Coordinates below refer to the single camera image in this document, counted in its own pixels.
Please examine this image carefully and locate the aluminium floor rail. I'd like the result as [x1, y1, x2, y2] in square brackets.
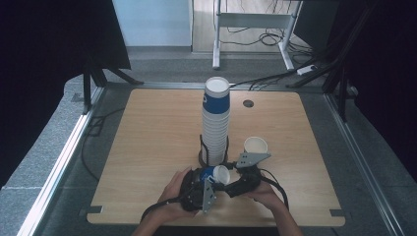
[324, 92, 417, 236]
[16, 87, 106, 236]

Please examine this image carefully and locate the black curtain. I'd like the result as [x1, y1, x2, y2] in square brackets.
[0, 0, 132, 189]
[328, 0, 417, 185]

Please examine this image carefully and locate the black floor cable loop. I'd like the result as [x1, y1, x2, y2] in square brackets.
[80, 106, 127, 183]

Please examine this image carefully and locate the hand-held gripper black cable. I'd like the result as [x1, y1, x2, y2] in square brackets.
[140, 195, 188, 222]
[259, 167, 290, 210]

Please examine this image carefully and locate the white metal desk frame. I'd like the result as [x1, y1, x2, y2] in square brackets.
[211, 0, 303, 72]

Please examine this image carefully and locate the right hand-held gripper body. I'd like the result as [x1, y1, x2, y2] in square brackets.
[224, 151, 272, 199]

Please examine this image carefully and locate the right hand-held gripper black cable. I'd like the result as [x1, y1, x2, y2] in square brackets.
[259, 167, 290, 210]

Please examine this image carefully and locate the black cable to power strip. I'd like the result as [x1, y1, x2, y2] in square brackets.
[229, 70, 301, 91]

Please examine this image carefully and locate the tangle of black floor cables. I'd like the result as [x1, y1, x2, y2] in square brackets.
[219, 26, 316, 57]

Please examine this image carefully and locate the white power strip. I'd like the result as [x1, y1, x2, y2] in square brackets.
[296, 64, 319, 76]

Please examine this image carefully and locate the stack of paper cups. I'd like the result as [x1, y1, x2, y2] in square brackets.
[201, 76, 231, 166]

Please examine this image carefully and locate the pale partition board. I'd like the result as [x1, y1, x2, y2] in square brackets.
[111, 0, 195, 47]

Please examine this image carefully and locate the person's right hand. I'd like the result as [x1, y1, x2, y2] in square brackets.
[244, 181, 285, 212]

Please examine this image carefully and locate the left hand-held gripper black cable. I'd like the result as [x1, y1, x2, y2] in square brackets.
[140, 195, 188, 222]

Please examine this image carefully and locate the black wire cup holder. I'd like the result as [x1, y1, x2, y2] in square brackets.
[197, 133, 230, 168]

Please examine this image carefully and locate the black metal stand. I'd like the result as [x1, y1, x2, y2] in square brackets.
[288, 0, 378, 123]
[82, 58, 146, 116]

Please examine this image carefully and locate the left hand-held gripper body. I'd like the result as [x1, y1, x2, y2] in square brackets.
[179, 167, 218, 214]

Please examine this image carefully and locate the person's left hand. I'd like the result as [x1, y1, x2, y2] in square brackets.
[153, 166, 201, 222]

